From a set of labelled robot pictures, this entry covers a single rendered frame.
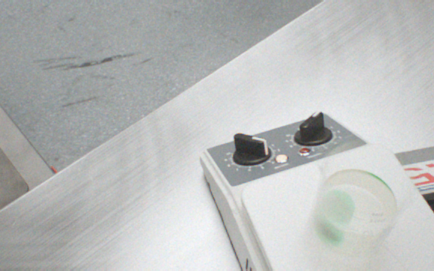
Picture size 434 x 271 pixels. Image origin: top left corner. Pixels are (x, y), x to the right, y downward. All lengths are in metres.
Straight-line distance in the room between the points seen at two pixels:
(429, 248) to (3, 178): 0.78
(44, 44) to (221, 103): 1.27
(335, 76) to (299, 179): 0.21
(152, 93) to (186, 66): 0.15
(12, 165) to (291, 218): 0.72
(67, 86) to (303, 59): 1.11
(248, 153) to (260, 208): 0.08
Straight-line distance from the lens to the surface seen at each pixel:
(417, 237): 0.36
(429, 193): 0.47
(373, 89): 0.55
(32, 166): 0.99
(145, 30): 1.70
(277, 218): 0.35
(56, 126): 1.50
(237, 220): 0.37
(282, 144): 0.43
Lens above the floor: 1.15
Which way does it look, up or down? 55 degrees down
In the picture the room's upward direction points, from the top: 1 degrees counter-clockwise
